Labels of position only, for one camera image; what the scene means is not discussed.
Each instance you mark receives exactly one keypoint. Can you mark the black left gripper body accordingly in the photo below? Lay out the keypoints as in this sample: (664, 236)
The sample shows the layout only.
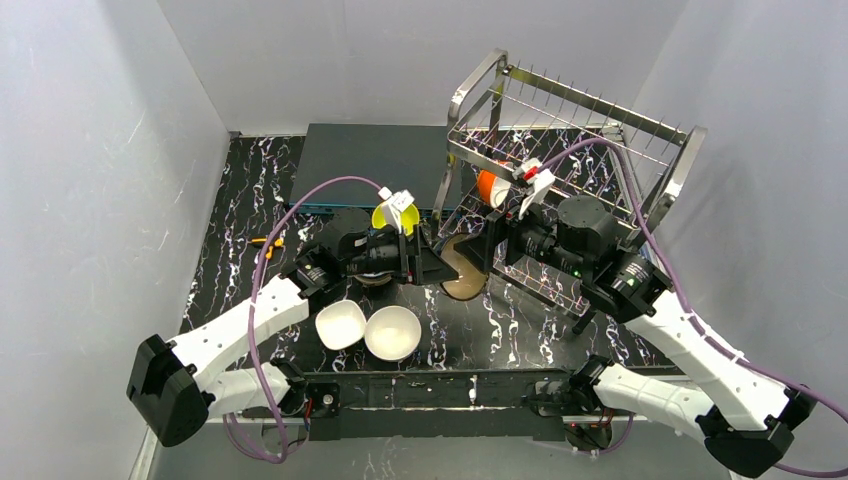
(407, 258)

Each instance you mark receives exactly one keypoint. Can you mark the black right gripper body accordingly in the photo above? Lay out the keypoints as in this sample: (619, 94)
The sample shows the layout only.
(500, 237)

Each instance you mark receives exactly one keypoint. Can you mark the blue white patterned bowl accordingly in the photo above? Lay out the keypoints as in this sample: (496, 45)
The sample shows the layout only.
(374, 280)

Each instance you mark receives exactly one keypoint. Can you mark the orange white bowl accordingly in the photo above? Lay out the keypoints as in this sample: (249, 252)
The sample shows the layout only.
(493, 190)

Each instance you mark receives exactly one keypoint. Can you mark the white round bowl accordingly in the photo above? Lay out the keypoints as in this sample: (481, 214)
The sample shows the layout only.
(393, 333)

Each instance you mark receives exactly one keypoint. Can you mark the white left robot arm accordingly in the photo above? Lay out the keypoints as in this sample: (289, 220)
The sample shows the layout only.
(177, 384)

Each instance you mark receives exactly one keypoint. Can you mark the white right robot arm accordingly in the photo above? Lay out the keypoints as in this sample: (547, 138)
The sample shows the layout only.
(744, 419)

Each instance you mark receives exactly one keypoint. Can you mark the stainless steel dish rack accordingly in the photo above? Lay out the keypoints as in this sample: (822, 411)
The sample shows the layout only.
(504, 114)

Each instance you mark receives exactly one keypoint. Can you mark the yellow bowl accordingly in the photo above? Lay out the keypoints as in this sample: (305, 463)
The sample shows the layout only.
(409, 217)

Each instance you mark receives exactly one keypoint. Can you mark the orange black small tool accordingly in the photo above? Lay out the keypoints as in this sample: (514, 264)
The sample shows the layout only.
(267, 249)

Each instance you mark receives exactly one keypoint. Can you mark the white square bowl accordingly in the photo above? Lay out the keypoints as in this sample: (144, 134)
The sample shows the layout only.
(340, 325)

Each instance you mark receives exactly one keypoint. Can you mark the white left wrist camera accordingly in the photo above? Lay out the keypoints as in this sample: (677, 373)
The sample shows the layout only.
(397, 202)

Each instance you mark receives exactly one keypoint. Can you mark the dark teal network switch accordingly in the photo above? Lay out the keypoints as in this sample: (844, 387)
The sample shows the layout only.
(412, 157)

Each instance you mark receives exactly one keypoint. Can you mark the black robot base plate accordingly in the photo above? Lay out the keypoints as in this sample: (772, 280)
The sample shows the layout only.
(534, 403)

